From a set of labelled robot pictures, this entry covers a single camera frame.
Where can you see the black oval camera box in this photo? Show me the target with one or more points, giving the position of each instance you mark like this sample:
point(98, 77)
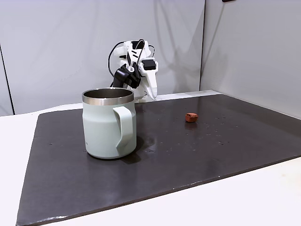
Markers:
point(122, 76)

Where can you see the black table mat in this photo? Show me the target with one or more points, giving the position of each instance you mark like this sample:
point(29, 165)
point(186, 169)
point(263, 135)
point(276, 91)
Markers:
point(164, 169)

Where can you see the small red cube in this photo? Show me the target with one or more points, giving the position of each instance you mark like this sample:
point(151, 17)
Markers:
point(191, 117)

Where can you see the dark wall fixture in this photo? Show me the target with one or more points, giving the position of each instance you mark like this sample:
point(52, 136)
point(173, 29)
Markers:
point(228, 1)

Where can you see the pale green steel mug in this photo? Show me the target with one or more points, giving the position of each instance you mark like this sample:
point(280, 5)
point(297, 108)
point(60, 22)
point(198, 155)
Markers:
point(105, 127)

